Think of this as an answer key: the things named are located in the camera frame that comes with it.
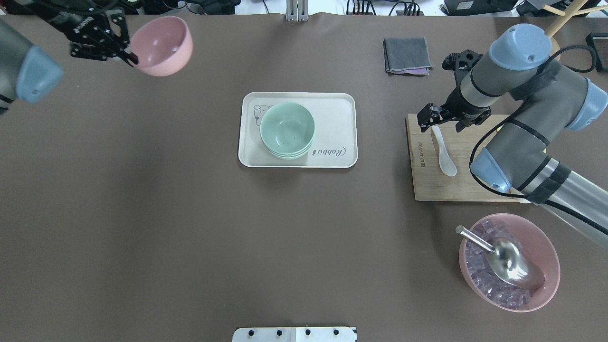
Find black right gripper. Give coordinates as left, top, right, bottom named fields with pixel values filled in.
left=417, top=49, right=491, bottom=133

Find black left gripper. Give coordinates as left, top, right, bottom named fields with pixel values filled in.
left=33, top=0, right=139, bottom=66

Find small pink bowl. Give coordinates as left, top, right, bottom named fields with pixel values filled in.
left=130, top=17, right=193, bottom=76

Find white ceramic spoon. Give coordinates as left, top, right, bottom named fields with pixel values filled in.
left=431, top=125, right=457, bottom=177

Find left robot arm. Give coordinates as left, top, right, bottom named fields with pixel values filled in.
left=0, top=0, right=139, bottom=113

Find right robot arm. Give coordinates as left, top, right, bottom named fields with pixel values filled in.
left=417, top=23, right=608, bottom=247

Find large pink ice bowl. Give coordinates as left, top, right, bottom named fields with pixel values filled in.
left=459, top=213, right=561, bottom=313

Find wooden cutting board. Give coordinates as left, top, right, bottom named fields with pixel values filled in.
left=406, top=114, right=526, bottom=203

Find grey folded cloth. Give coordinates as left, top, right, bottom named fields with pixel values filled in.
left=383, top=38, right=434, bottom=76

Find cream rabbit tray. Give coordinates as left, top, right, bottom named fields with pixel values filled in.
left=237, top=92, right=358, bottom=168

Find wooden mug tree stand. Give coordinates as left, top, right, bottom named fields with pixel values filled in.
left=541, top=0, right=608, bottom=54

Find green stacked bowls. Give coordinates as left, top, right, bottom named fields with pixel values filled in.
left=260, top=102, right=316, bottom=160

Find metal scoop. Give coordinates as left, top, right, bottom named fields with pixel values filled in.
left=455, top=225, right=545, bottom=291

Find aluminium frame post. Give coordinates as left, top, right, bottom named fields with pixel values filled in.
left=286, top=0, right=309, bottom=22

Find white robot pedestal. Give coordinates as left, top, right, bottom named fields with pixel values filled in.
left=232, top=326, right=358, bottom=342

